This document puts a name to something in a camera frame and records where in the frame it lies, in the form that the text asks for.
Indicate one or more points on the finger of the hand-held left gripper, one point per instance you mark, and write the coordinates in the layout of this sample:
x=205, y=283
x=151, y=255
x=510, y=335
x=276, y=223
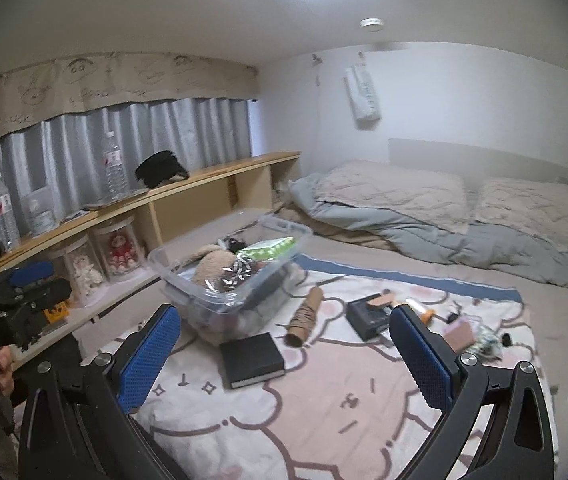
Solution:
x=31, y=272
x=44, y=292

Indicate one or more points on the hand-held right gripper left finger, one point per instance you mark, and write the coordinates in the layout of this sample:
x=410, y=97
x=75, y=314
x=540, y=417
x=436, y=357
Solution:
x=149, y=360

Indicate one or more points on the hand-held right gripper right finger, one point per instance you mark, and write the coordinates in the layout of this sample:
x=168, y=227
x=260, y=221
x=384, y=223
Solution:
x=421, y=360

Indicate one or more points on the clear bag of orange yarn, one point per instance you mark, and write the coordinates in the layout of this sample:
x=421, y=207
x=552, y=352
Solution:
x=210, y=286

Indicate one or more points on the clear plastic storage bin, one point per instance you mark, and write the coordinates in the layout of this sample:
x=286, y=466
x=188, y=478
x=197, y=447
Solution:
x=264, y=300

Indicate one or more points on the person's left hand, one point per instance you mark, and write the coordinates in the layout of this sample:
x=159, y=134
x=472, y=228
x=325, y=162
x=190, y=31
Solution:
x=5, y=370

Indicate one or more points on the small yellow object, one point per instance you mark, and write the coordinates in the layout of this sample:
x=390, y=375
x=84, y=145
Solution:
x=57, y=314

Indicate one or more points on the beige doll in clear case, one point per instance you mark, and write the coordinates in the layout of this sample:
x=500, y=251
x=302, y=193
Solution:
x=84, y=272

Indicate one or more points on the brown cardboard piece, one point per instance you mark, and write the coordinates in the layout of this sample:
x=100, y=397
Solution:
x=463, y=340

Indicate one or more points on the pink card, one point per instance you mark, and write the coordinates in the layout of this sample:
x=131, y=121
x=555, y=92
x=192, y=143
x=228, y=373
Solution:
x=456, y=327

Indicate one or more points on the white thread spool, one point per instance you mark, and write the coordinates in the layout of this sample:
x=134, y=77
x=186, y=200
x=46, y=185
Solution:
x=421, y=310

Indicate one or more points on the small black clip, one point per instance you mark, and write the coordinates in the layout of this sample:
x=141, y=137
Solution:
x=449, y=316

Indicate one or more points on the short clear plastic jar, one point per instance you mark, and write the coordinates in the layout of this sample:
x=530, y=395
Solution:
x=41, y=217

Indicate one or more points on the crochet yarn piece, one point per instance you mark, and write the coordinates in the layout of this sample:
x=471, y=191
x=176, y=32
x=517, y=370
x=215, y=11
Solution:
x=486, y=342

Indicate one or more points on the clear water bottle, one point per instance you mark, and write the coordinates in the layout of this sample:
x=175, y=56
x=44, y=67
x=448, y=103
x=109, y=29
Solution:
x=5, y=210
x=114, y=170

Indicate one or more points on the flat black box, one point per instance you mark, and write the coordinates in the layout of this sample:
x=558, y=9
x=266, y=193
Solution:
x=366, y=317

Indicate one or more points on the small wooden piece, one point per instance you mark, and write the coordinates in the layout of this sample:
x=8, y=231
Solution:
x=380, y=300

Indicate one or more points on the red doll in clear case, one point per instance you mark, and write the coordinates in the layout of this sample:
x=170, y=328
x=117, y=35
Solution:
x=121, y=252

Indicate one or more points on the small black object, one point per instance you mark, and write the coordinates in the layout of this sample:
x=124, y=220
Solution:
x=507, y=339

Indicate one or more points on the black box with grey sides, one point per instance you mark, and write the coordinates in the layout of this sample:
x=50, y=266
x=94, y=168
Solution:
x=251, y=357

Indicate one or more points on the beige plush toy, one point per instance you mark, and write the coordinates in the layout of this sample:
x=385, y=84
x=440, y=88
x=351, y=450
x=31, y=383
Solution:
x=211, y=262

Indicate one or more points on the grey duvet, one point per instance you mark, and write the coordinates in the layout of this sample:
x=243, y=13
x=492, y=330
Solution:
x=439, y=245

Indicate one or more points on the cartoon printed blanket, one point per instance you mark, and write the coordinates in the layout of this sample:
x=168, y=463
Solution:
x=314, y=410

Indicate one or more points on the cardboard tube with twine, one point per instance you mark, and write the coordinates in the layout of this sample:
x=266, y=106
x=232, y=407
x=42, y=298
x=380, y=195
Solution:
x=304, y=317

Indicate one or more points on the beige bed sheet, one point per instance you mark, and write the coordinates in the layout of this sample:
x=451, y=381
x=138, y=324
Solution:
x=554, y=320

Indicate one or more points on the black fuzzy item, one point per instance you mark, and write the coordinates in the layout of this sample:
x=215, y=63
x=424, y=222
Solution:
x=235, y=245

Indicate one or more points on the green tissue pack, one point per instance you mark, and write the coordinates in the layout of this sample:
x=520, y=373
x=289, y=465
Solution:
x=266, y=249

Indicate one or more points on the black cap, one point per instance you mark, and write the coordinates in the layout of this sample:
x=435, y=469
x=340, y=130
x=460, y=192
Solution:
x=159, y=170

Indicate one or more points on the wooden shelf unit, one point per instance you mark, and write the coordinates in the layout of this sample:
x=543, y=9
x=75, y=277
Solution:
x=189, y=200

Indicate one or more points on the beige quilted pillow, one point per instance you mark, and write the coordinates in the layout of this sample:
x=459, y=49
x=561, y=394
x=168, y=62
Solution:
x=394, y=195
x=534, y=215

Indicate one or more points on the grey curtain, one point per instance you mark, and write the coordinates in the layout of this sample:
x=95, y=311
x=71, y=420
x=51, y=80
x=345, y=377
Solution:
x=164, y=135

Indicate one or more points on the beige printed valance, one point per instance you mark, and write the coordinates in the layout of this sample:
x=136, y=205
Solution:
x=89, y=85

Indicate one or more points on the white headboard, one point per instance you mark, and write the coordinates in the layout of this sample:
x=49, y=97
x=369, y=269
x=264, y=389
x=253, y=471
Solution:
x=464, y=157

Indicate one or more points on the white hanging paper bag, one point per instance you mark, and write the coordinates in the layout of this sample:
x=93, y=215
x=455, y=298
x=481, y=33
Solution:
x=364, y=92

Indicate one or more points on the round white ceiling detector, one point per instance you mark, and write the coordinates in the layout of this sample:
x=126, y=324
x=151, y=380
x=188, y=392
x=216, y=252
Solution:
x=372, y=23

